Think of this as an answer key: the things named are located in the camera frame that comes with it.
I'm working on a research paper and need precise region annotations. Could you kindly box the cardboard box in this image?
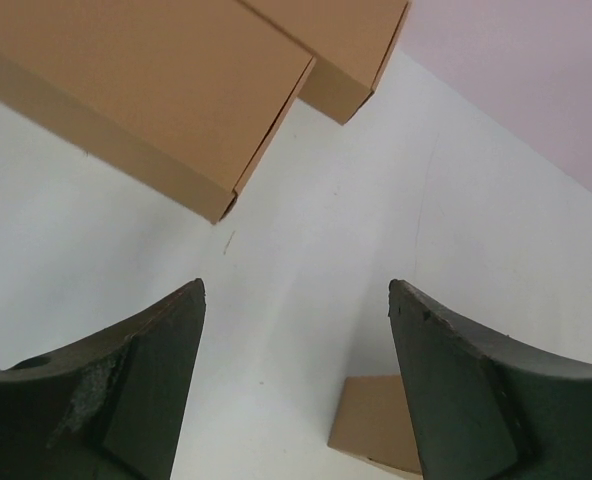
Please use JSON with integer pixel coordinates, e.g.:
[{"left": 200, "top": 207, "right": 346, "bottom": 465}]
[
  {"left": 0, "top": 1, "right": 315, "bottom": 222},
  {"left": 243, "top": 0, "right": 412, "bottom": 125},
  {"left": 327, "top": 375, "right": 423, "bottom": 479}
]

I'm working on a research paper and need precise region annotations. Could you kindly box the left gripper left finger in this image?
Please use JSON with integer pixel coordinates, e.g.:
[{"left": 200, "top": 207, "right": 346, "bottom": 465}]
[{"left": 0, "top": 279, "right": 206, "bottom": 479}]

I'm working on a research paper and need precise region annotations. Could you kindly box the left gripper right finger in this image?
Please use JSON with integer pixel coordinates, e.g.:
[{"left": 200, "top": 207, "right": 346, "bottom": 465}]
[{"left": 389, "top": 280, "right": 592, "bottom": 479}]

